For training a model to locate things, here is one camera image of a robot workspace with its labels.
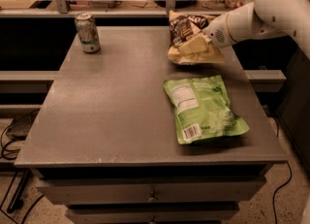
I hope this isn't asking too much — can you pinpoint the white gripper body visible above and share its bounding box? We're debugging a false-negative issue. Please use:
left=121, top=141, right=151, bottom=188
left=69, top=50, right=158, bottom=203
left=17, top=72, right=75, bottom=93
left=202, top=14, right=236, bottom=48

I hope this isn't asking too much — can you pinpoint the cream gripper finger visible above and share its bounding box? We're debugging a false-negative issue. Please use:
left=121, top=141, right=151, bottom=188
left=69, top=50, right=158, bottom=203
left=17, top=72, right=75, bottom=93
left=178, top=36, right=208, bottom=55

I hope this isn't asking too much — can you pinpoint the brown chip bag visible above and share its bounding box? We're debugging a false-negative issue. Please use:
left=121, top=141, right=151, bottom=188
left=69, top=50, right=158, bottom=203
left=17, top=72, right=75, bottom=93
left=168, top=11, right=225, bottom=65

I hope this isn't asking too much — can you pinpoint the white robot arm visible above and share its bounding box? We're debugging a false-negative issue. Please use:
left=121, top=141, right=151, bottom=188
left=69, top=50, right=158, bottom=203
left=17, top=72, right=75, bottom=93
left=178, top=0, right=310, bottom=58

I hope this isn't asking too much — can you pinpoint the green snack bag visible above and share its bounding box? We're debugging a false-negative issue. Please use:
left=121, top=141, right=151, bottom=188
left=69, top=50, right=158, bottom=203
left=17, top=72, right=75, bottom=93
left=164, top=75, right=249, bottom=144

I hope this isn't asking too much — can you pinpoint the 7up soda can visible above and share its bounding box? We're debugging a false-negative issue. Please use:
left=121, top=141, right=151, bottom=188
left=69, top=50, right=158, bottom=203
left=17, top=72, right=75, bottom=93
left=75, top=13, right=101, bottom=53

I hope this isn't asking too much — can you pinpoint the grey drawer cabinet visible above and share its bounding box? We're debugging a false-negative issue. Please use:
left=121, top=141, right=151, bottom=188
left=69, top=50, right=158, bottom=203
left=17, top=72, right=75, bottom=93
left=15, top=26, right=287, bottom=210

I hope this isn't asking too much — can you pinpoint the upper grey drawer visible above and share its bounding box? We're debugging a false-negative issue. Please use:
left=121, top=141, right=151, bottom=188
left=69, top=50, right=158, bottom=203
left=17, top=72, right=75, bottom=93
left=37, top=176, right=265, bottom=205

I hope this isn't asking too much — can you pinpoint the grey drawer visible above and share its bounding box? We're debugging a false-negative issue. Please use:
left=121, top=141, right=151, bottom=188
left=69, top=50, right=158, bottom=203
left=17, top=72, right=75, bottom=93
left=66, top=205, right=238, bottom=224
left=37, top=176, right=265, bottom=205

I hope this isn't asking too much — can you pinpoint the lower grey drawer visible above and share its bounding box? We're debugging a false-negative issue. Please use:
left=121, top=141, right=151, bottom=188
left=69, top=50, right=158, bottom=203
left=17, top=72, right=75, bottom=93
left=66, top=205, right=238, bottom=224

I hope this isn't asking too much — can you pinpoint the black power adapter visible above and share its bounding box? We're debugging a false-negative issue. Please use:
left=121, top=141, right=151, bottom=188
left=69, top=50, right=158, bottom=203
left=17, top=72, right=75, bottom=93
left=6, top=115, right=34, bottom=139

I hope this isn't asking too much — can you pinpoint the black floor cable right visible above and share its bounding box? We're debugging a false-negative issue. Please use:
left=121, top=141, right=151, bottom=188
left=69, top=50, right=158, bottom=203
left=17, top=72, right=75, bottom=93
left=271, top=161, right=294, bottom=224

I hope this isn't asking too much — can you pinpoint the black cables left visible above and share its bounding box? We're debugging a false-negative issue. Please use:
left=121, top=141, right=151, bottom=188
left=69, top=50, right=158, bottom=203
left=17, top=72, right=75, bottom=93
left=0, top=110, right=45, bottom=224

